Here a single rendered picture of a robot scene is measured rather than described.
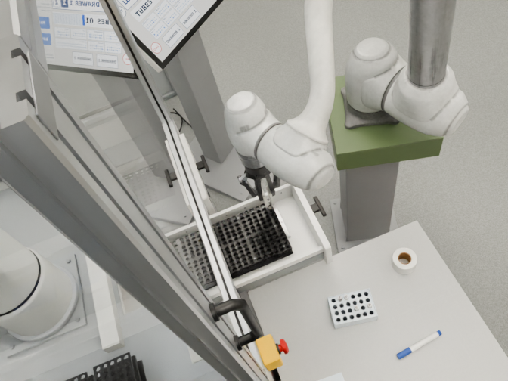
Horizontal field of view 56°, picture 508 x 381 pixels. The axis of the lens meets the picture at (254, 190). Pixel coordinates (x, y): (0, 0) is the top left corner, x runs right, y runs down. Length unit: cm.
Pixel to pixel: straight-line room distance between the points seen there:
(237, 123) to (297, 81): 198
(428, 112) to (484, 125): 144
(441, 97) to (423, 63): 14
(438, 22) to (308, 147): 43
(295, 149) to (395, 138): 68
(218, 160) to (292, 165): 166
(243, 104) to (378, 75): 56
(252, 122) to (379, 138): 67
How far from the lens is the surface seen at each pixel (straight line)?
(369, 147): 163
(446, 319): 150
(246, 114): 107
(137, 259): 43
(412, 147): 167
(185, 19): 199
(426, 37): 126
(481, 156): 273
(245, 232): 145
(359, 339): 145
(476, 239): 248
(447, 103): 146
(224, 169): 266
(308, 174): 102
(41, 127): 30
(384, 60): 151
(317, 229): 139
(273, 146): 105
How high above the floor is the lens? 217
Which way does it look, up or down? 57 degrees down
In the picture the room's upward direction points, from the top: 18 degrees counter-clockwise
